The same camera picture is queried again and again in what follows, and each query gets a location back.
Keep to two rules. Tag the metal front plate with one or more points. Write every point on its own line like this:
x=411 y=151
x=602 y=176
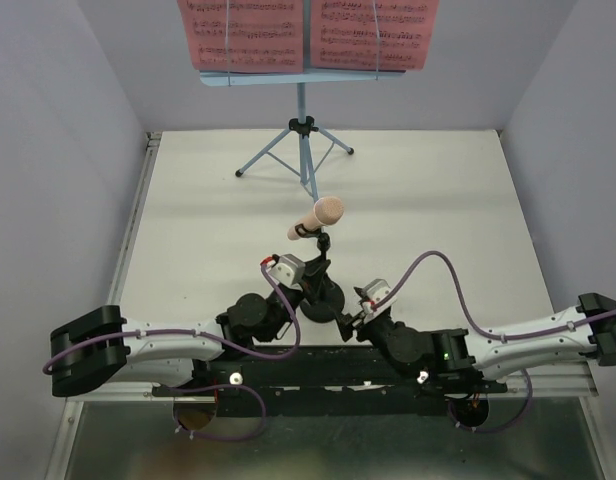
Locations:
x=558 y=438

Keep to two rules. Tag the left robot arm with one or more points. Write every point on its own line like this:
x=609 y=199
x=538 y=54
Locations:
x=104 y=346

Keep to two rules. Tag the pink sheet music page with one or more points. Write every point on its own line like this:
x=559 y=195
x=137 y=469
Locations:
x=373 y=36
x=249 y=37

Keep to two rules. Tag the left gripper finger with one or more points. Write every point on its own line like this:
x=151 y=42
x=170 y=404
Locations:
x=315 y=270
x=318 y=294

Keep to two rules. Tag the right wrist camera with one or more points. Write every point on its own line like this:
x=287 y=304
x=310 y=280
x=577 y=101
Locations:
x=374 y=298

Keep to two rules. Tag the left aluminium edge rail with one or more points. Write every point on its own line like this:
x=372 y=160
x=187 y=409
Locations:
x=128 y=241

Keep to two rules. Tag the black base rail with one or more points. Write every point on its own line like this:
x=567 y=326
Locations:
x=395 y=377

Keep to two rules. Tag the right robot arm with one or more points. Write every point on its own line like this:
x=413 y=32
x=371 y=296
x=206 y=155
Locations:
x=488 y=345

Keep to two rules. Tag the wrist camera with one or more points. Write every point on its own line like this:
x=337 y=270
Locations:
x=287 y=270
x=374 y=298

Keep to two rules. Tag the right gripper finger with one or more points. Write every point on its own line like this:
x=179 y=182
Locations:
x=362 y=293
x=348 y=325

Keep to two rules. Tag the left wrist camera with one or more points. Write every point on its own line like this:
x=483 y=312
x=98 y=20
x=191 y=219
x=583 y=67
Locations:
x=287 y=270

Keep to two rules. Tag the black microphone stand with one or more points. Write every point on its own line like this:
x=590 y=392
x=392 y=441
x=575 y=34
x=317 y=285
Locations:
x=328 y=313

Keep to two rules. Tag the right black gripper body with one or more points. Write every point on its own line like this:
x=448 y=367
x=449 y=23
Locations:
x=378 y=330

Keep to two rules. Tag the right pink sheet music page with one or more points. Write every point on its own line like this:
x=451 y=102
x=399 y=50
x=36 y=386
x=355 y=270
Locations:
x=373 y=36

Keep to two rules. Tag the left pink sheet music page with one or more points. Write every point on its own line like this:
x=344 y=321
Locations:
x=249 y=37

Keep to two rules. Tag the pink microphone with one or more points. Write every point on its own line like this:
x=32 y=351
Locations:
x=326 y=211

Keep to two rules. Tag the blue music stand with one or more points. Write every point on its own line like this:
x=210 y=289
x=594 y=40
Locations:
x=303 y=125

